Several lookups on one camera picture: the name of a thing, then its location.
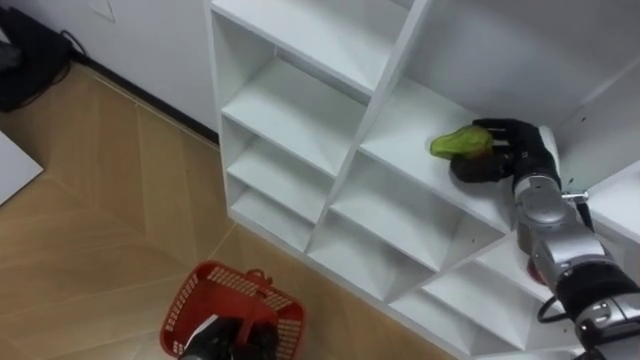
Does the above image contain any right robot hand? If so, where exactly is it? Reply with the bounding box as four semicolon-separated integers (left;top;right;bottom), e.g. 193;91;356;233
449;117;563;192

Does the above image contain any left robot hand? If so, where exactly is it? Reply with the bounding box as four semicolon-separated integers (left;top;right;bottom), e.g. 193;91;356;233
179;314;279;360

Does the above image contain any red plastic basket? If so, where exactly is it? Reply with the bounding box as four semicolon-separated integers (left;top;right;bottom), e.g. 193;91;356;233
159;259;307;360

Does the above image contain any green soft toy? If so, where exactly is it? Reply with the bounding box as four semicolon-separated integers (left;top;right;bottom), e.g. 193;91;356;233
429;124;496;162

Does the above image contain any white shelf unit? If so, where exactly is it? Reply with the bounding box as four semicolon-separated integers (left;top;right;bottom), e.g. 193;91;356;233
203;0;640;360

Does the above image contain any white flat board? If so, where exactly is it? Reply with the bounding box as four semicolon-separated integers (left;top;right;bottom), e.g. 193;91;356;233
0;130;45;207

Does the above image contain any black bag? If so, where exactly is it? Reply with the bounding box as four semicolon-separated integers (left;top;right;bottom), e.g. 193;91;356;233
0;4;74;114

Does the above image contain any thin black floor cable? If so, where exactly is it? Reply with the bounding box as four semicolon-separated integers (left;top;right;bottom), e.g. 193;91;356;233
59;29;89;59

